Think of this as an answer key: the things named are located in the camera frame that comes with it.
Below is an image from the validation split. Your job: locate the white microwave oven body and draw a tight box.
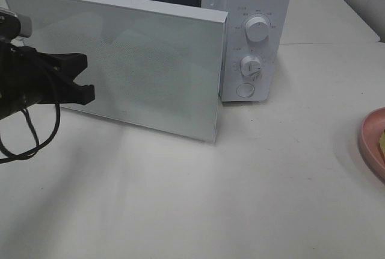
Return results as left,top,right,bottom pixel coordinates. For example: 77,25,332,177
8,0,292,103

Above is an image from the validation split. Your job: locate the white bread sandwich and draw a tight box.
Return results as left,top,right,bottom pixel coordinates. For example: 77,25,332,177
378,131,385,160

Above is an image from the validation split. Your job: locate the upper white power knob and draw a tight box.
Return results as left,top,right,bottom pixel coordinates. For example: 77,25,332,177
244,14,271,42

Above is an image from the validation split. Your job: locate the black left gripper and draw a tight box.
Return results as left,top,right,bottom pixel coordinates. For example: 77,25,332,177
1,40,95,111

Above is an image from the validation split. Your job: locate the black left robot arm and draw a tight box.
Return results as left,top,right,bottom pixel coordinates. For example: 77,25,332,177
1,42,95,119

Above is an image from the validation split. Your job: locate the round white door button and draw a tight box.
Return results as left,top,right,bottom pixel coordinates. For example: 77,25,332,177
236,83,255,98

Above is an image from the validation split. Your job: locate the black left camera cable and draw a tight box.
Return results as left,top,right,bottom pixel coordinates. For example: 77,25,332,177
0,51,61,165

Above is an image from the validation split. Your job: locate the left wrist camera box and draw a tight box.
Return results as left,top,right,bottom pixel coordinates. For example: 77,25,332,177
0,8,32,41

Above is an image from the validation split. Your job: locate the white timer knob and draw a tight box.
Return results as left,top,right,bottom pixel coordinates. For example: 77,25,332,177
240,55,262,78

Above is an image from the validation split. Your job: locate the pink round plate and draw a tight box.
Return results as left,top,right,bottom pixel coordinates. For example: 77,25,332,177
359,107,384,183

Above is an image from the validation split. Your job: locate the white microwave door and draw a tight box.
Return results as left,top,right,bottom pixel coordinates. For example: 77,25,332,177
6,0,227,142

